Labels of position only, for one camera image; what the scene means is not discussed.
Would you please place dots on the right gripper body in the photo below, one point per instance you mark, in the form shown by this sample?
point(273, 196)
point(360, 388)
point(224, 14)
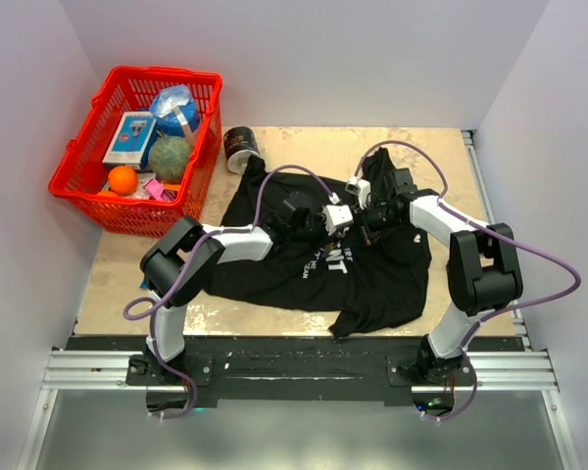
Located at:
point(380, 217)

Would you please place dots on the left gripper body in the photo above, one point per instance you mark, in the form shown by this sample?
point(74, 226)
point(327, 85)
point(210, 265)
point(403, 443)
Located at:
point(314, 228)

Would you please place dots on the black t-shirt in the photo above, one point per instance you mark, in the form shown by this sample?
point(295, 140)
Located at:
point(376, 287)

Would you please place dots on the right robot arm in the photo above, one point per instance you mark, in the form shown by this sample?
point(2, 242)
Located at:
point(483, 271)

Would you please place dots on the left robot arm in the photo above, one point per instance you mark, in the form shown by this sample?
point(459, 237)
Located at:
point(178, 267)

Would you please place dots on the black cylindrical can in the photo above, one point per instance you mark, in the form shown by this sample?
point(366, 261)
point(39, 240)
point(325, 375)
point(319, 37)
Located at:
point(239, 144)

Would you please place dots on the pink package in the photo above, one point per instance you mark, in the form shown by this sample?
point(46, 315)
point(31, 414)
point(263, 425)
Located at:
point(157, 191)

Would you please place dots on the green melon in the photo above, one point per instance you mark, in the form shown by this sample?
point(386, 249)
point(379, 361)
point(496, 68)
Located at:
point(169, 157)

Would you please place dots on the red plastic basket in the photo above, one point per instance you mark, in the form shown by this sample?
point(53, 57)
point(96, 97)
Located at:
point(81, 175)

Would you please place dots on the blue plastic wrapped roll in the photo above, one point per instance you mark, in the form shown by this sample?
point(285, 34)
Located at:
point(176, 113)

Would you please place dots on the orange fruit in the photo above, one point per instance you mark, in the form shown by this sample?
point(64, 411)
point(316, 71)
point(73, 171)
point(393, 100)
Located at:
point(123, 180)

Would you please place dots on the blue white razor box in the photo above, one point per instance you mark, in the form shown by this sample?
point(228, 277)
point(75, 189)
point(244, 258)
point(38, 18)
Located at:
point(131, 143)

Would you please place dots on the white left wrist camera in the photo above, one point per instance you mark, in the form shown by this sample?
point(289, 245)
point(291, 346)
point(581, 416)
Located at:
point(337, 219)

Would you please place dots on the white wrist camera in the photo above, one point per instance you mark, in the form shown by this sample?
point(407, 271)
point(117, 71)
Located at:
point(360, 189)
point(337, 219)

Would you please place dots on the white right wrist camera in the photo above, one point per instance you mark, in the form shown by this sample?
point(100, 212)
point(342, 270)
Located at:
point(360, 189)

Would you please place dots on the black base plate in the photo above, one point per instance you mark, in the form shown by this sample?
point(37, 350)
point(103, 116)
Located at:
point(393, 371)

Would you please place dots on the aluminium rail frame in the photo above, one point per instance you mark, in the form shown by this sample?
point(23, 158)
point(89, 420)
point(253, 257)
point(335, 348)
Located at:
point(510, 418)

